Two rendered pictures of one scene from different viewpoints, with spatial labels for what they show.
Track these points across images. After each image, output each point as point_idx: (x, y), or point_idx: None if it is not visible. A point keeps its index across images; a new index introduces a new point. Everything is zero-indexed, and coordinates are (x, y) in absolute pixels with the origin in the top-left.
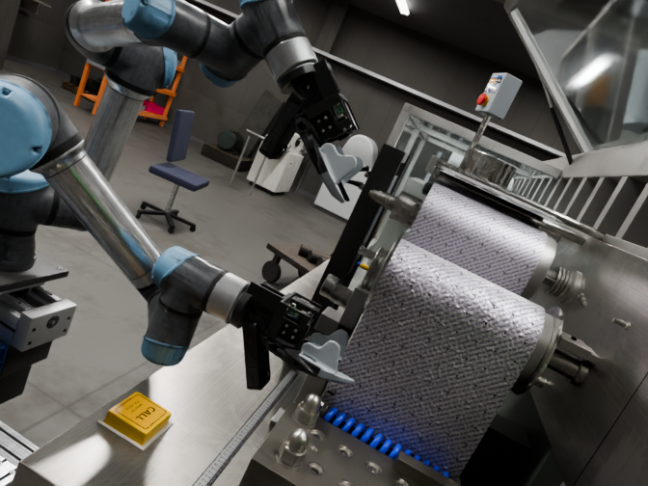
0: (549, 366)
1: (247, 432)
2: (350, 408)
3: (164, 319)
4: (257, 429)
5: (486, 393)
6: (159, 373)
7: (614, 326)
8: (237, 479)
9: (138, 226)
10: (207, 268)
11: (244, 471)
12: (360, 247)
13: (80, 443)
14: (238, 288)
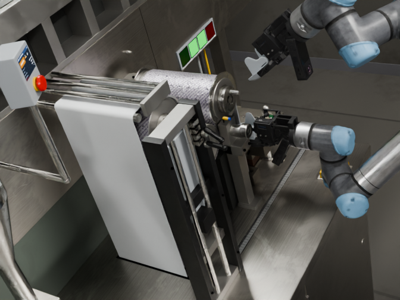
0: None
1: (276, 190)
2: None
3: None
4: (269, 194)
5: None
6: (336, 205)
7: (121, 61)
8: (280, 166)
9: (380, 149)
10: (323, 124)
11: (277, 171)
12: (239, 90)
13: (353, 156)
14: (302, 121)
